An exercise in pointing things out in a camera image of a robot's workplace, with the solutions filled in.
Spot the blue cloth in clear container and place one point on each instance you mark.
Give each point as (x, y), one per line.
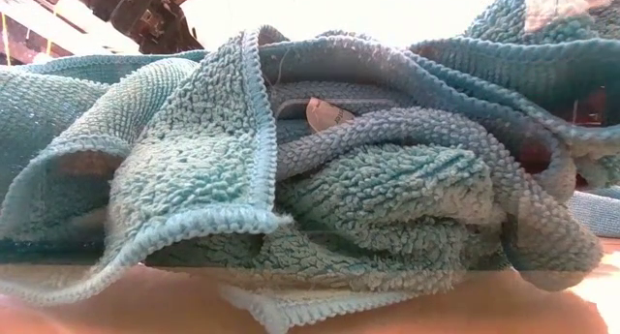
(533, 314)

